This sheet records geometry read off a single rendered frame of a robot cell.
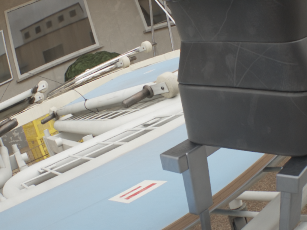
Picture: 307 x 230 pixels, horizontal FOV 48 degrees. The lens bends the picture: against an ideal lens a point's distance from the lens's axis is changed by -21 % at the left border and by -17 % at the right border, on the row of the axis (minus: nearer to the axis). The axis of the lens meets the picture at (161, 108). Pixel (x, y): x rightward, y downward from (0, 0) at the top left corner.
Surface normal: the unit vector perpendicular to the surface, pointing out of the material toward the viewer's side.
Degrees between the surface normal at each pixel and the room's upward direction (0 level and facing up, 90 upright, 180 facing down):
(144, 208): 1
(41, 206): 1
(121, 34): 90
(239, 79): 87
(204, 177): 101
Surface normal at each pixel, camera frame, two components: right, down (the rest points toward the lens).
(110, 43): 0.54, -0.07
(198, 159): 0.68, 0.07
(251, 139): -0.71, 0.33
